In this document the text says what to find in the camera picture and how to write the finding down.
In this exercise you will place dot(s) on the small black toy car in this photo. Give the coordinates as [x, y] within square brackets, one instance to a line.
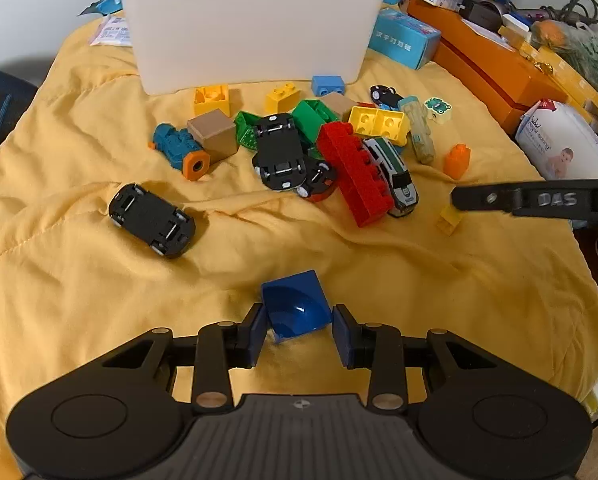
[381, 95]

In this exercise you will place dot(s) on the tan toy block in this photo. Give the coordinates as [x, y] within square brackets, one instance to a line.
[340, 105]

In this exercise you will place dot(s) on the red and black toy car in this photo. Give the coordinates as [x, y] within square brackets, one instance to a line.
[321, 180]

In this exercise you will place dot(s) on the white plastic storage bin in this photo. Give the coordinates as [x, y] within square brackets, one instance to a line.
[249, 30]

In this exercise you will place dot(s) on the light blue cardboard box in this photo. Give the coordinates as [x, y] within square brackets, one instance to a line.
[404, 40]

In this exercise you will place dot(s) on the green and white toy train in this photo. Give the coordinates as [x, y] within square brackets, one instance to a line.
[396, 175]

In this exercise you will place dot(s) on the large green toy block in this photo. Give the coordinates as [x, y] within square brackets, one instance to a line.
[311, 117]

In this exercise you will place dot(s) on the brown cube block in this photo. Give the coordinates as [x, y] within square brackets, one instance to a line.
[214, 132]

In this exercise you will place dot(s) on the teal toy locomotive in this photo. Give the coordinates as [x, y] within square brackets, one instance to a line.
[174, 142]

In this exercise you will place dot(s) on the orange studded block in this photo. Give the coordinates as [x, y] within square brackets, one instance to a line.
[456, 162]

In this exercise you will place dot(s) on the yellow eight-stud block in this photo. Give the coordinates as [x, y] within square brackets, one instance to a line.
[379, 125]

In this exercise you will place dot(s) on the tiny yellow block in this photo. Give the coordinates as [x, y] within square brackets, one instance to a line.
[449, 220]

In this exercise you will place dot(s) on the yellow box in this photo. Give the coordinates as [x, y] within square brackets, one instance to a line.
[574, 67]

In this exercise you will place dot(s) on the green frog wooden block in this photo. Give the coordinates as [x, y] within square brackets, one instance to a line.
[438, 108]

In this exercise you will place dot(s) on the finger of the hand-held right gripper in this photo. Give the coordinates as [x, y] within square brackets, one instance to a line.
[489, 197]

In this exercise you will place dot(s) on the yellow square studded block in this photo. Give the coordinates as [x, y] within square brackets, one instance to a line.
[211, 102]

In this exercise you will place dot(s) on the orange box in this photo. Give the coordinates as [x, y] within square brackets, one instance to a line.
[484, 55]

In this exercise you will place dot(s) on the long red studded block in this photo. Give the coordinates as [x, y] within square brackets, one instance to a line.
[351, 170]

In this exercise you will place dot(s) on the green mesh bag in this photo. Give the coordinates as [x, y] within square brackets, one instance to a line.
[591, 52]

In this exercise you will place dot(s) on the blue curved toy block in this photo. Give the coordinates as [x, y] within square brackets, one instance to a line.
[289, 295]

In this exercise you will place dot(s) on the blue plastic wrapper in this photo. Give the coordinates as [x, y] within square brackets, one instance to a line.
[101, 6]

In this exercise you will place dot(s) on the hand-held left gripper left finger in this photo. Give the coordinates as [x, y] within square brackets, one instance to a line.
[256, 332]

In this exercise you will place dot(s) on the flat green toy block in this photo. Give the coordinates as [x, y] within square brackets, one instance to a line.
[246, 132]

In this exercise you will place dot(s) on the white baby wipes pack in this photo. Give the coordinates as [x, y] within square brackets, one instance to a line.
[559, 145]

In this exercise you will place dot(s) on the black power adapter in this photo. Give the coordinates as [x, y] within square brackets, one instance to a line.
[484, 14]

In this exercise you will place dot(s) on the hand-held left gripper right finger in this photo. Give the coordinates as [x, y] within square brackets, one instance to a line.
[344, 340]

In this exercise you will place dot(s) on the yellow quilted blanket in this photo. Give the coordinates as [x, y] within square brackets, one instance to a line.
[329, 260]

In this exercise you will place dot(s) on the white paper leaflet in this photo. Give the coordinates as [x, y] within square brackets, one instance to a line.
[111, 32]

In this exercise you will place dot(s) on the small blue studded block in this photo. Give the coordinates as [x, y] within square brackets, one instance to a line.
[329, 86]

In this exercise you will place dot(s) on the small yellow studded block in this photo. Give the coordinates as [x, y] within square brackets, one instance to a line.
[281, 100]

